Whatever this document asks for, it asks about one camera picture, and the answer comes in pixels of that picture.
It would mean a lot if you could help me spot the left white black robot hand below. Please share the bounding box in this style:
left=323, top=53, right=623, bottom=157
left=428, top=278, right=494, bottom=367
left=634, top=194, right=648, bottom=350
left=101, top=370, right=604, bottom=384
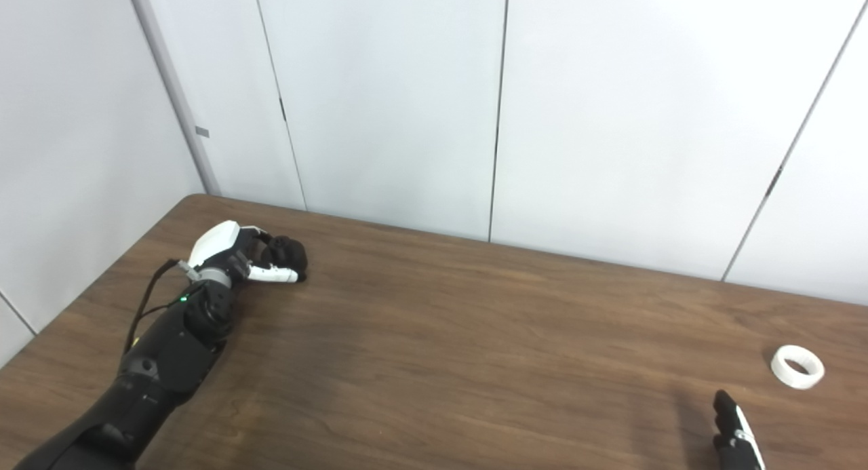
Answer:
left=187, top=220, right=304, bottom=285

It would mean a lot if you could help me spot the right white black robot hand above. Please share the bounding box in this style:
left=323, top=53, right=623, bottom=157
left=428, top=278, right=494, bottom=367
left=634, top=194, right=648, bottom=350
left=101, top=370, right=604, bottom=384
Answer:
left=712, top=390, right=767, bottom=470

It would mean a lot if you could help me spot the round black plastic part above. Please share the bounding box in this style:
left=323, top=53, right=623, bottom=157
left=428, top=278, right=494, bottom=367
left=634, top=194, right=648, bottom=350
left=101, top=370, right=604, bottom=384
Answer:
left=261, top=236, right=309, bottom=281

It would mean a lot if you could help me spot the white plastic ring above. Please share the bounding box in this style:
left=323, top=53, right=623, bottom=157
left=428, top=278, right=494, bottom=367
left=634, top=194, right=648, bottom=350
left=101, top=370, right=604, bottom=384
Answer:
left=770, top=345, right=825, bottom=390

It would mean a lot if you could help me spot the grey wall corner post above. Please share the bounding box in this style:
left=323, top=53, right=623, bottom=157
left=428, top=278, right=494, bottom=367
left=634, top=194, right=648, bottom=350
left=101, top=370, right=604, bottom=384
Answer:
left=125, top=0, right=222, bottom=197

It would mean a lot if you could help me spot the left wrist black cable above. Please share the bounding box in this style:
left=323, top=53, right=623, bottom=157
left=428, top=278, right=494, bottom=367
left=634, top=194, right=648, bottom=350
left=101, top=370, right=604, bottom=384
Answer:
left=124, top=258, right=199, bottom=357

